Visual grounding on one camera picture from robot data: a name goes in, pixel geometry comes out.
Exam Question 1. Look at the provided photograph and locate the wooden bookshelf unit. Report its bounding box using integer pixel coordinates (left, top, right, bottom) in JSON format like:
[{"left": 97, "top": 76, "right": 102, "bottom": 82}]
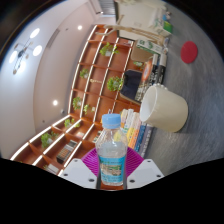
[{"left": 9, "top": 23, "right": 148, "bottom": 176}]

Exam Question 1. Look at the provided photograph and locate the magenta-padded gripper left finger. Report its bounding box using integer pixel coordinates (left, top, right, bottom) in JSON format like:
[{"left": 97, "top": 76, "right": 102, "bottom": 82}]
[{"left": 59, "top": 148, "right": 101, "bottom": 190}]

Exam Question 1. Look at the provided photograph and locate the branched ceiling lamp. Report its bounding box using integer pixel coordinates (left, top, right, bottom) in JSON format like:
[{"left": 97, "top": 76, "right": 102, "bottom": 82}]
[{"left": 8, "top": 27, "right": 44, "bottom": 76}]

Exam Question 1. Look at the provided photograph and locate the flat round red coaster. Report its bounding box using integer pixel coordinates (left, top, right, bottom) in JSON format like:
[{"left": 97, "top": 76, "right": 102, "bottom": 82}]
[{"left": 180, "top": 40, "right": 199, "bottom": 65}]

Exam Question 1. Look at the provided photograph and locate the wooden artist mannequin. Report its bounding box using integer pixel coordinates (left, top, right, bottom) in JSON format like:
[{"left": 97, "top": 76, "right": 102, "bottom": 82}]
[{"left": 103, "top": 14, "right": 168, "bottom": 43}]

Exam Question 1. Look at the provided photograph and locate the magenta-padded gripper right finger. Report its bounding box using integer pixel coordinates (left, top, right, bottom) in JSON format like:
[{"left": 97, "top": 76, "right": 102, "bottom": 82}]
[{"left": 125, "top": 148, "right": 165, "bottom": 190}]

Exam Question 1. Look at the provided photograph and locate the cream ceramic mug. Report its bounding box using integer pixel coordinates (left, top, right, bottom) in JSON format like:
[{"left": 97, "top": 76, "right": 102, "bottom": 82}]
[{"left": 139, "top": 84, "right": 189, "bottom": 134}]

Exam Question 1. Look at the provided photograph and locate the colourful book stack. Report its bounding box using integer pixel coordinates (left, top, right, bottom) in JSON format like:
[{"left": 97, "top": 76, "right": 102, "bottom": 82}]
[{"left": 119, "top": 108, "right": 154, "bottom": 158}]

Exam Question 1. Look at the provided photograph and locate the clear blue-capped water bottle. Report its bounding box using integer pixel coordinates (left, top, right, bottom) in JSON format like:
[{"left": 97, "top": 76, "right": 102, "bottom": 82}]
[{"left": 94, "top": 113, "right": 129, "bottom": 187}]

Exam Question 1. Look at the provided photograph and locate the ceiling air vent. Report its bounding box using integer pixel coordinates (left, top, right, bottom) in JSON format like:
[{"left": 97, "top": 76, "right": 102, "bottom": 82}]
[{"left": 45, "top": 27, "right": 62, "bottom": 50}]

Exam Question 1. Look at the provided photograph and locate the grey curtain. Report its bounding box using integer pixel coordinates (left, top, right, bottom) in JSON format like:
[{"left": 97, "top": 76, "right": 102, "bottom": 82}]
[{"left": 98, "top": 0, "right": 116, "bottom": 16}]

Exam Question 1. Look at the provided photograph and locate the green and white carton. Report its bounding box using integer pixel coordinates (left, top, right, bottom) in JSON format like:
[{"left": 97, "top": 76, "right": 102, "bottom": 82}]
[{"left": 135, "top": 39, "right": 164, "bottom": 55}]

